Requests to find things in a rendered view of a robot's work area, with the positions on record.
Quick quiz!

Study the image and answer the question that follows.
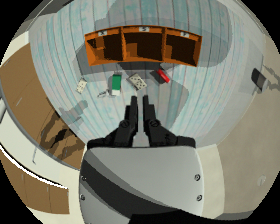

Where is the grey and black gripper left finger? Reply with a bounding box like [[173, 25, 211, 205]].
[[87, 95, 138, 150]]

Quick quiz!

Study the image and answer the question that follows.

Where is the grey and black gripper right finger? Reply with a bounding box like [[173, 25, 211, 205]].
[[143, 95, 196, 149]]

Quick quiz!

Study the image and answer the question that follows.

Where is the white domino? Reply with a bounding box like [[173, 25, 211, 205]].
[[76, 79, 87, 93], [129, 73, 147, 90]]

